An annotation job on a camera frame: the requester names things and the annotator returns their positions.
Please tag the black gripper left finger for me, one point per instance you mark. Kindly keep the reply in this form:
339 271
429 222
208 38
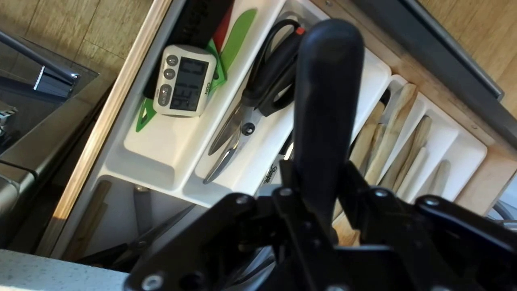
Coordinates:
215 243

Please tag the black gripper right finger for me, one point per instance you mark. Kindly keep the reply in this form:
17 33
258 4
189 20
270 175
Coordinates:
429 243

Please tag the black plastic utensil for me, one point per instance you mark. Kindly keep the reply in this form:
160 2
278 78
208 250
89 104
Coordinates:
326 108

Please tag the open wooden kitchen drawer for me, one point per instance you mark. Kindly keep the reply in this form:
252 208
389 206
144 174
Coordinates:
106 119

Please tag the green plastic utensil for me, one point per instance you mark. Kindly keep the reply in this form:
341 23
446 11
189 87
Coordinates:
236 38

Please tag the long black drawer item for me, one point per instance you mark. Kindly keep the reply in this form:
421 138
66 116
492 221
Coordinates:
202 22

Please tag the small wooden spoon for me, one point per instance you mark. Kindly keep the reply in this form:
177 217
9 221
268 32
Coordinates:
413 151

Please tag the white cutlery organizer tray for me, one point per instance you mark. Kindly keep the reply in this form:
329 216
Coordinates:
155 151

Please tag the large wooden spoon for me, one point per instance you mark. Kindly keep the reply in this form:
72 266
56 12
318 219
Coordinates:
384 140

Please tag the white digital kitchen timer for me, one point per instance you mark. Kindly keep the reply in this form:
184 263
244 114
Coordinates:
184 82

